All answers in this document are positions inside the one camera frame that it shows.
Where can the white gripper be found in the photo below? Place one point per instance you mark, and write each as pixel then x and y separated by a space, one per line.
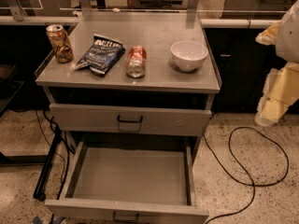
pixel 289 40

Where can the red coke can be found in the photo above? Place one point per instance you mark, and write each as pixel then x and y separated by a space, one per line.
pixel 136 62

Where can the grey drawer cabinet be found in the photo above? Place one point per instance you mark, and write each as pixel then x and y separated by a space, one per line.
pixel 162 86

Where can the open middle drawer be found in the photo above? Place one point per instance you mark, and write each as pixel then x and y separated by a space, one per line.
pixel 157 184

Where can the closed upper drawer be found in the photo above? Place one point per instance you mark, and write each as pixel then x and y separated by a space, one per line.
pixel 103 118

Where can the gold soda can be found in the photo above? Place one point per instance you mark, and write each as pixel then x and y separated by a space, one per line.
pixel 59 40

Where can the white bowl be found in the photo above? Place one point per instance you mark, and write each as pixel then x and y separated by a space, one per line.
pixel 188 55

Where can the blue chip bag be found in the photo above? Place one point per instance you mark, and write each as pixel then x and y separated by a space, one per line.
pixel 102 55

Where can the black upper drawer handle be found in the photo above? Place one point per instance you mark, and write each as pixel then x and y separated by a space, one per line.
pixel 121 120

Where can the black open drawer handle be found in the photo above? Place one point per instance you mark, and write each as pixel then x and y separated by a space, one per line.
pixel 125 219

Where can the white rail behind cabinet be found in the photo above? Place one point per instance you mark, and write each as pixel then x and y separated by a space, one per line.
pixel 207 23

